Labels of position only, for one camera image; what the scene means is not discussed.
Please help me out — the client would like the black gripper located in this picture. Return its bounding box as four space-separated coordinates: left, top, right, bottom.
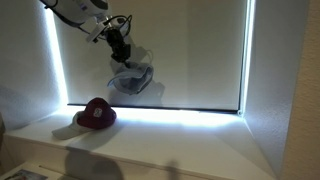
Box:
104 28 133 68

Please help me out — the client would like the grey baseball cap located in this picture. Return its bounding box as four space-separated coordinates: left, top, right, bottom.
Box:
107 59 155 96

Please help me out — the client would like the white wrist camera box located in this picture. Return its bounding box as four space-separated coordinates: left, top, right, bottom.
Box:
85 23 108 44

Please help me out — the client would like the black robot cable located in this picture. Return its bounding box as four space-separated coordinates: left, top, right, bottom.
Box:
99 13 134 35

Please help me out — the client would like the red and white baseball cap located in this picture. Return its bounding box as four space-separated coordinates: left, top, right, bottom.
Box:
51 97 118 141

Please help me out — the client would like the black blind bottom bar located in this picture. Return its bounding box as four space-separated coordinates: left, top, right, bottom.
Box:
68 103 242 115

